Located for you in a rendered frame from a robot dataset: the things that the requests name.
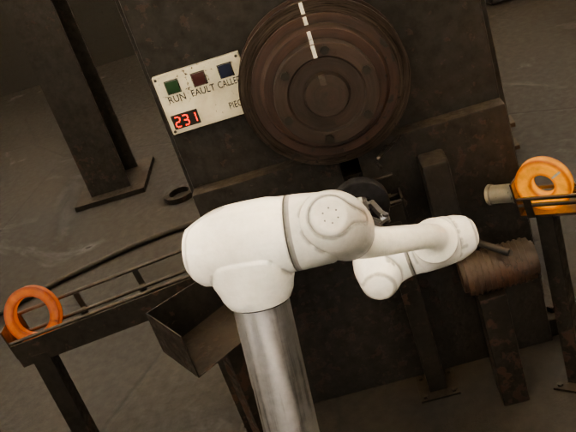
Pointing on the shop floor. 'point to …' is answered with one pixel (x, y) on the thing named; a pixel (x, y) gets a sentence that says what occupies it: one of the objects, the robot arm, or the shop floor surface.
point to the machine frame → (398, 15)
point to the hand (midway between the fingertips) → (359, 200)
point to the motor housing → (523, 264)
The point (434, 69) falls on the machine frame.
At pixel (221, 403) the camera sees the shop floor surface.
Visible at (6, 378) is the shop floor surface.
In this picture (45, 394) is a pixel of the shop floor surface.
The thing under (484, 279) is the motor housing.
